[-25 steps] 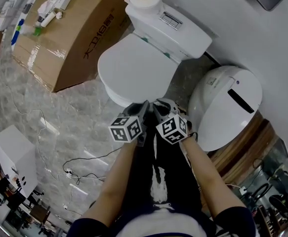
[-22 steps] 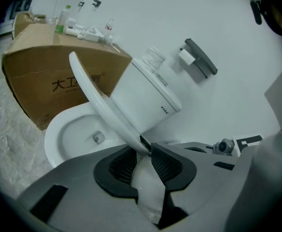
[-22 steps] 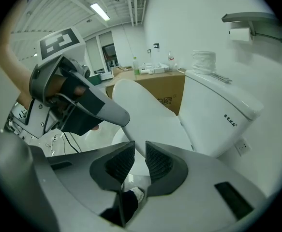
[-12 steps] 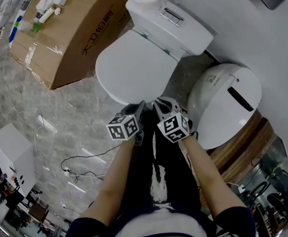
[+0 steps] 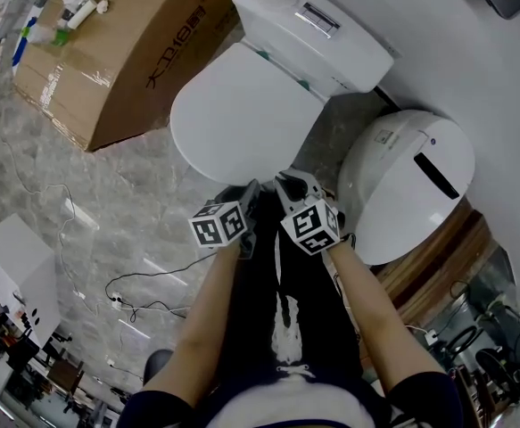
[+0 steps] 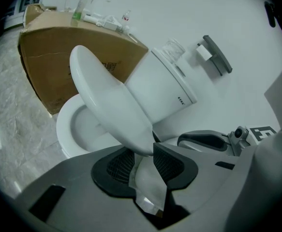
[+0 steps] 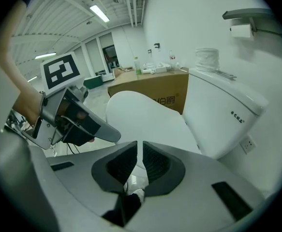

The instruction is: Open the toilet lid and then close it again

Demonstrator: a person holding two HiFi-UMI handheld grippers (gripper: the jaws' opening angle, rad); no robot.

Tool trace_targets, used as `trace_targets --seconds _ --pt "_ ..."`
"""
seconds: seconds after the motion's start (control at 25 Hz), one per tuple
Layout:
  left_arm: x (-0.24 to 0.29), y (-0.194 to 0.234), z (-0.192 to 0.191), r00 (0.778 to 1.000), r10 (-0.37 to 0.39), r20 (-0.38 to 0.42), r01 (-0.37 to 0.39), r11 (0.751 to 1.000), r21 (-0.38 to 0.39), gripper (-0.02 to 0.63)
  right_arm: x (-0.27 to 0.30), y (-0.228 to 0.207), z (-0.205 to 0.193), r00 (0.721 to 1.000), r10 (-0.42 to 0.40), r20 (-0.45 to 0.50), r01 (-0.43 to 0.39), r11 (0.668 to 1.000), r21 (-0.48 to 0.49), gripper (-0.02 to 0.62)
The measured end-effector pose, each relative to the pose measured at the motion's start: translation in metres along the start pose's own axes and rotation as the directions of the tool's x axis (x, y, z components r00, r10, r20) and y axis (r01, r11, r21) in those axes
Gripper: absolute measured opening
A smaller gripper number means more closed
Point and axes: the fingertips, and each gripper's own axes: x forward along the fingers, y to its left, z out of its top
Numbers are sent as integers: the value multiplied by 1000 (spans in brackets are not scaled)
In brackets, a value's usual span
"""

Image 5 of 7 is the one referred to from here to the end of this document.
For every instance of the person's right forearm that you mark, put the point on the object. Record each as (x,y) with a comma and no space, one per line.
(375,319)

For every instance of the crumpled white paper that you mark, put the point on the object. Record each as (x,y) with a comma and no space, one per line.
(102,6)

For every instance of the black printed trousers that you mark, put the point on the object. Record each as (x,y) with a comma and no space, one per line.
(259,292)

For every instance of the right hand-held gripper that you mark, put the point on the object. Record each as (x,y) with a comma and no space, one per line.
(308,225)

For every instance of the person's left forearm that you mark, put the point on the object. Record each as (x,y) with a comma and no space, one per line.
(201,319)

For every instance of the clear bottle with green label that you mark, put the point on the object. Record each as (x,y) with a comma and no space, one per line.
(59,37)

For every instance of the large brown cardboard box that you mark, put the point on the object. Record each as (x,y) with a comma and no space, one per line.
(121,60)

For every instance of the white metal cabinet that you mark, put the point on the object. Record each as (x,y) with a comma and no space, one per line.
(18,265)

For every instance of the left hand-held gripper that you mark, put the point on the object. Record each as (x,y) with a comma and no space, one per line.
(217,225)

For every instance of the white and blue flat board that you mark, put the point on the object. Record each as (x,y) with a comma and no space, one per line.
(21,47)

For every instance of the white plug charger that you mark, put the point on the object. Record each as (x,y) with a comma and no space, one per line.
(431,336)

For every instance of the white ceramic toilet with tank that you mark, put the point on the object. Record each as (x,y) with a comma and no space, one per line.
(331,47)

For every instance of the brown wooden pallet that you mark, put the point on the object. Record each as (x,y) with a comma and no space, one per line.
(451,265)

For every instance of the white tube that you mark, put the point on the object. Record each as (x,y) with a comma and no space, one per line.
(81,16)

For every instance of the white and navy shirt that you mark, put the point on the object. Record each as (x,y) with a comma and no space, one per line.
(286,406)

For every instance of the white power strip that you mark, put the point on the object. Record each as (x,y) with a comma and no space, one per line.
(116,300)

